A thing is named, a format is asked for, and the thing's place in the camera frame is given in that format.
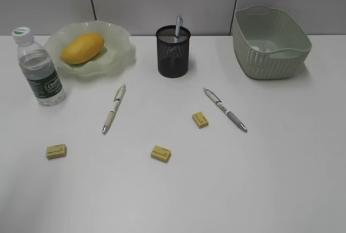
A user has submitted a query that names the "beige grip ballpoint pen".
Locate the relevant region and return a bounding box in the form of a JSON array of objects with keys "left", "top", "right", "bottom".
[{"left": 102, "top": 84, "right": 127, "bottom": 135}]

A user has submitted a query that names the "blue grey ballpoint pen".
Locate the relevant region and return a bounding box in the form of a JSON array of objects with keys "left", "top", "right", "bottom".
[{"left": 174, "top": 14, "right": 183, "bottom": 43}]

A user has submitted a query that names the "yellow mango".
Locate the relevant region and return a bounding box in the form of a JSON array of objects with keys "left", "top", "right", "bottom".
[{"left": 61, "top": 33, "right": 104, "bottom": 65}]

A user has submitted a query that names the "white waste paper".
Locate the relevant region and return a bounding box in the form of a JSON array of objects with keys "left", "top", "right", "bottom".
[{"left": 251, "top": 44, "right": 276, "bottom": 52}]

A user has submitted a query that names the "clear water bottle green label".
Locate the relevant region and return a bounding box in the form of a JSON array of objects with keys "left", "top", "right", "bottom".
[{"left": 12, "top": 27, "right": 66, "bottom": 106}]

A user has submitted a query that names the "yellow eraser right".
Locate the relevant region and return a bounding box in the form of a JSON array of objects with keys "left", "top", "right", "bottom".
[{"left": 192, "top": 112, "right": 209, "bottom": 129}]

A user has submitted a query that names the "yellow eraser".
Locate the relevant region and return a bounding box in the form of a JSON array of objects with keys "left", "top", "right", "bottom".
[
  {"left": 150, "top": 145, "right": 171, "bottom": 163},
  {"left": 46, "top": 144, "right": 67, "bottom": 160},
  {"left": 192, "top": 112, "right": 209, "bottom": 129}
]

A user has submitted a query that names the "grey grip pen middle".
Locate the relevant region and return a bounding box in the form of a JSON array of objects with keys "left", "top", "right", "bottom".
[{"left": 203, "top": 88, "right": 248, "bottom": 132}]

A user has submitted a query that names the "black mesh pen holder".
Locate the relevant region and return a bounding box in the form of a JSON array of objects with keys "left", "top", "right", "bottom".
[{"left": 156, "top": 25, "right": 191, "bottom": 78}]

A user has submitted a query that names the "yellow eraser centre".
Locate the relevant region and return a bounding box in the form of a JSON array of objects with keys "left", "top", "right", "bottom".
[{"left": 150, "top": 145, "right": 171, "bottom": 163}]

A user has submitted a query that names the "frosted green wavy plate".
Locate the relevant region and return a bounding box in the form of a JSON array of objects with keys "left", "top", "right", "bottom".
[{"left": 44, "top": 21, "right": 136, "bottom": 78}]

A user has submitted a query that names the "pale green woven basket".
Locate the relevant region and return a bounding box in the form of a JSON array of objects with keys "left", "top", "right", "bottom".
[{"left": 232, "top": 5, "right": 312, "bottom": 80}]

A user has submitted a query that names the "yellow eraser left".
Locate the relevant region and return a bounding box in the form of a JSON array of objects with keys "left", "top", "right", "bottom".
[{"left": 46, "top": 144, "right": 67, "bottom": 160}]

